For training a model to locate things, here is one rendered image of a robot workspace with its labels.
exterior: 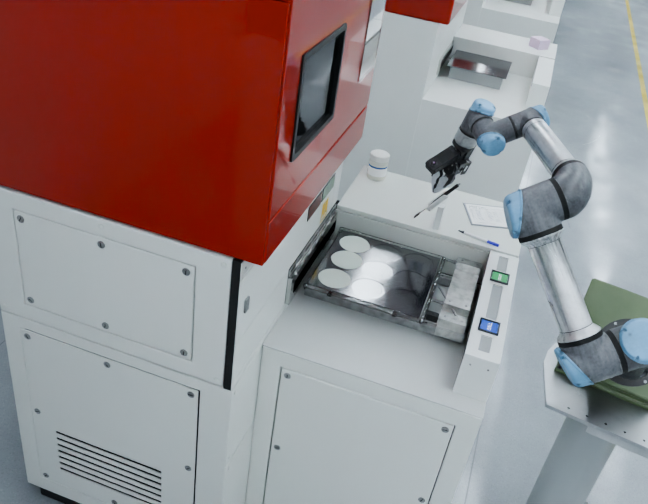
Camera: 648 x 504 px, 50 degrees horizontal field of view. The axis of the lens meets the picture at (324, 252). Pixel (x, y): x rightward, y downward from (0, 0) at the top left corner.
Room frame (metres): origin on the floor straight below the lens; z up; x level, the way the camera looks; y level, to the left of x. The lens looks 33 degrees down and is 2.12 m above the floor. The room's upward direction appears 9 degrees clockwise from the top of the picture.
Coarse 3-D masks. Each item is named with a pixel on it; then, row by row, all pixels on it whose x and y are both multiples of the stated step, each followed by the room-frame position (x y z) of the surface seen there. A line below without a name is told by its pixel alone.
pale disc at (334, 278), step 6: (324, 270) 1.75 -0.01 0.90; (330, 270) 1.76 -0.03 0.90; (336, 270) 1.77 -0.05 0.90; (318, 276) 1.72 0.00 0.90; (324, 276) 1.72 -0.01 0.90; (330, 276) 1.73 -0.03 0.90; (336, 276) 1.73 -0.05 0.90; (342, 276) 1.74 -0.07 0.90; (348, 276) 1.74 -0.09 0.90; (324, 282) 1.69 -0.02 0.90; (330, 282) 1.70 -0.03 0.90; (336, 282) 1.70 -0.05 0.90; (342, 282) 1.71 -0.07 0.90; (348, 282) 1.71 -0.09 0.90
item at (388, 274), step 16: (336, 240) 1.94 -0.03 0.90; (368, 240) 1.97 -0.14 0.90; (368, 256) 1.87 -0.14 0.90; (384, 256) 1.89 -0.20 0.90; (400, 256) 1.90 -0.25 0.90; (416, 256) 1.92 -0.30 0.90; (432, 256) 1.93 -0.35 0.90; (352, 272) 1.77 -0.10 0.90; (368, 272) 1.78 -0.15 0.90; (384, 272) 1.80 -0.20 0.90; (400, 272) 1.81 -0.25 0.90; (416, 272) 1.82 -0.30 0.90; (432, 272) 1.84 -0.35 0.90; (336, 288) 1.67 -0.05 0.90; (352, 288) 1.69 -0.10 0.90; (368, 288) 1.70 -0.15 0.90; (384, 288) 1.71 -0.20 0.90; (400, 288) 1.72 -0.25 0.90; (416, 288) 1.74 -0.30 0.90; (384, 304) 1.63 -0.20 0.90; (400, 304) 1.65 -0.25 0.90; (416, 304) 1.66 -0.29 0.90
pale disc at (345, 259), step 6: (336, 252) 1.86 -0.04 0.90; (342, 252) 1.87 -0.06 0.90; (348, 252) 1.87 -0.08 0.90; (336, 258) 1.83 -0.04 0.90; (342, 258) 1.84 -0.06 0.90; (348, 258) 1.84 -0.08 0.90; (354, 258) 1.85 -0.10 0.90; (360, 258) 1.85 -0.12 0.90; (336, 264) 1.80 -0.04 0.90; (342, 264) 1.80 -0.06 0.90; (348, 264) 1.81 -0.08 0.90; (354, 264) 1.81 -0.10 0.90; (360, 264) 1.82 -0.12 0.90
